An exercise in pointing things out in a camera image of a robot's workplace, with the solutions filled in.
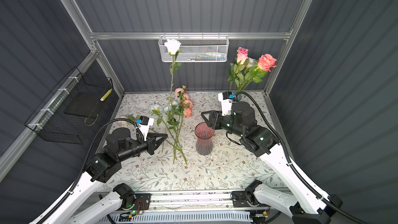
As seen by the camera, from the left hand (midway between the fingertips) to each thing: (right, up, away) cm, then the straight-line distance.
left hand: (167, 135), depth 66 cm
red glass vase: (+16, -1, +11) cm, 19 cm away
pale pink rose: (-34, +5, +41) cm, 53 cm away
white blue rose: (-16, +11, +39) cm, 44 cm away
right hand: (+17, +9, -3) cm, 19 cm away
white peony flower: (-5, +10, +39) cm, 40 cm away
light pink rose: (+34, +29, +16) cm, 47 cm away
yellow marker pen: (-37, +19, +16) cm, 44 cm away
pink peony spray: (+3, +16, +42) cm, 45 cm away
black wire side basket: (-48, +9, +5) cm, 49 cm away
